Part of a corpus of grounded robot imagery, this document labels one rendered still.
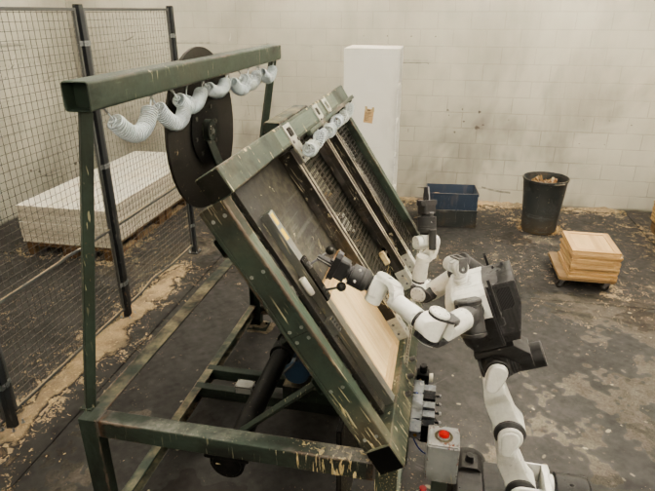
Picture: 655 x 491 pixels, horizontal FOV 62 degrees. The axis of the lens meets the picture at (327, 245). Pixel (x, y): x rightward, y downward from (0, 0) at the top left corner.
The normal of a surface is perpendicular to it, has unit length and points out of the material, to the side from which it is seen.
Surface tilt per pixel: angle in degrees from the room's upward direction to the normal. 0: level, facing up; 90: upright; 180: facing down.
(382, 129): 90
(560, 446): 0
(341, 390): 90
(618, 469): 0
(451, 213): 90
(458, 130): 90
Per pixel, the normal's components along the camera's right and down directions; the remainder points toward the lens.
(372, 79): -0.19, 0.38
